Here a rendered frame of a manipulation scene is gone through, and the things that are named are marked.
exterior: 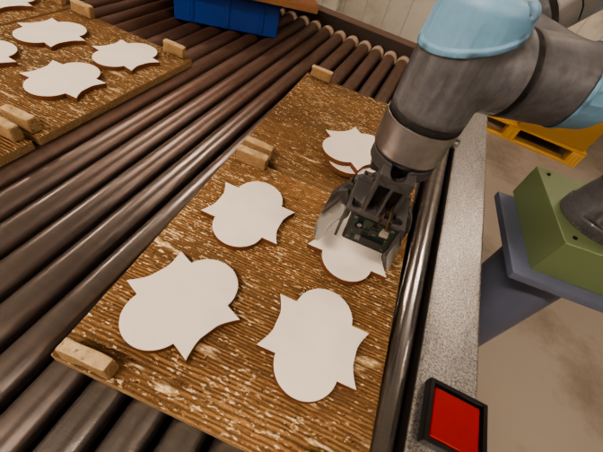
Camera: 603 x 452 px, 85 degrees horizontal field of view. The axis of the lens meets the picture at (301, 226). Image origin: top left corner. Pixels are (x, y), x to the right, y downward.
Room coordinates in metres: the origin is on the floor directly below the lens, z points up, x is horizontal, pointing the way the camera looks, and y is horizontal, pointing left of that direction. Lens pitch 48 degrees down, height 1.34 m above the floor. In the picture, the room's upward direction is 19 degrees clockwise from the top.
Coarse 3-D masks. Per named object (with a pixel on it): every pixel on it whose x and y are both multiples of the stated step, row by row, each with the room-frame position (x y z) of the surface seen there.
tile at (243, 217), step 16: (224, 192) 0.37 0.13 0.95; (240, 192) 0.38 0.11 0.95; (256, 192) 0.39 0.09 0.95; (272, 192) 0.40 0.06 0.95; (208, 208) 0.32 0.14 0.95; (224, 208) 0.33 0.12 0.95; (240, 208) 0.34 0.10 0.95; (256, 208) 0.36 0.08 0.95; (272, 208) 0.37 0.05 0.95; (224, 224) 0.30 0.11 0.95; (240, 224) 0.31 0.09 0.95; (256, 224) 0.32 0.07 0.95; (272, 224) 0.33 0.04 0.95; (224, 240) 0.28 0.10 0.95; (240, 240) 0.29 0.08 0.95; (256, 240) 0.29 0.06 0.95; (272, 240) 0.30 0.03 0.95
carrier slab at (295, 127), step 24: (288, 96) 0.74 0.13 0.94; (312, 96) 0.78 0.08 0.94; (336, 96) 0.82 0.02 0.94; (360, 96) 0.87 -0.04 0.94; (264, 120) 0.61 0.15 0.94; (288, 120) 0.64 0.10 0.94; (312, 120) 0.68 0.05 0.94; (336, 120) 0.71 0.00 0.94; (360, 120) 0.74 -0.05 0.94; (288, 144) 0.56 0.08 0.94; (312, 144) 0.59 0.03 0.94; (288, 168) 0.49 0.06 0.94; (312, 168) 0.51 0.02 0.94
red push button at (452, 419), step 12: (444, 396) 0.17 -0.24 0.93; (444, 408) 0.16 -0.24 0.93; (456, 408) 0.16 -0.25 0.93; (468, 408) 0.17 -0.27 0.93; (432, 420) 0.14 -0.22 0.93; (444, 420) 0.14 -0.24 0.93; (456, 420) 0.15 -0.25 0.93; (468, 420) 0.15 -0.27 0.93; (432, 432) 0.13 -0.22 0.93; (444, 432) 0.13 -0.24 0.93; (456, 432) 0.13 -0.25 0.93; (468, 432) 0.14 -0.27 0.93; (444, 444) 0.12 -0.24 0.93; (456, 444) 0.12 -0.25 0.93; (468, 444) 0.13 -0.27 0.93
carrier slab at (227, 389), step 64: (320, 192) 0.45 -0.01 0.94; (192, 256) 0.24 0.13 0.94; (256, 256) 0.28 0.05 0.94; (256, 320) 0.18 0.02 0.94; (384, 320) 0.24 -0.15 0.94; (128, 384) 0.07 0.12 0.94; (192, 384) 0.09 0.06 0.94; (256, 384) 0.11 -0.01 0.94; (256, 448) 0.06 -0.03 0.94; (320, 448) 0.07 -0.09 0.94
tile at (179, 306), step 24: (192, 264) 0.22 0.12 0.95; (216, 264) 0.24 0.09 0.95; (144, 288) 0.17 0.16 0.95; (168, 288) 0.18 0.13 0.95; (192, 288) 0.19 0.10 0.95; (216, 288) 0.20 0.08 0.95; (144, 312) 0.14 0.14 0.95; (168, 312) 0.15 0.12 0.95; (192, 312) 0.16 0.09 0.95; (216, 312) 0.17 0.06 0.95; (144, 336) 0.12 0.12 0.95; (168, 336) 0.13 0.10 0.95; (192, 336) 0.14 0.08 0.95
